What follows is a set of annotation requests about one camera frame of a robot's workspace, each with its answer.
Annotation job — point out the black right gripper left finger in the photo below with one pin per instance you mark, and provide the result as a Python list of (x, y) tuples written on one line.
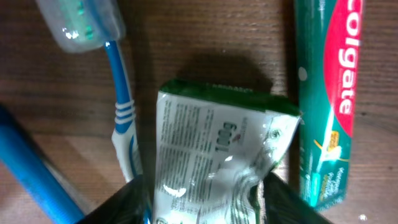
[(129, 205)]

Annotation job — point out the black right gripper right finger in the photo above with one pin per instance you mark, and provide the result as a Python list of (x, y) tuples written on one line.
[(284, 206)]

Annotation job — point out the green and white soap packet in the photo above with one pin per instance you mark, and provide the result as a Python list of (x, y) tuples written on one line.
[(215, 144)]

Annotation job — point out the green Colgate toothpaste tube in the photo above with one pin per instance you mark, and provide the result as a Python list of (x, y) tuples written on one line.
[(328, 40)]

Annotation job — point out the blue disposable razor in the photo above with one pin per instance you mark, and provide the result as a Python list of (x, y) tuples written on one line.
[(18, 155)]

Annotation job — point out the blue and white toothbrush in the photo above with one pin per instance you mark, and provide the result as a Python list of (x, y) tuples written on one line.
[(84, 25)]

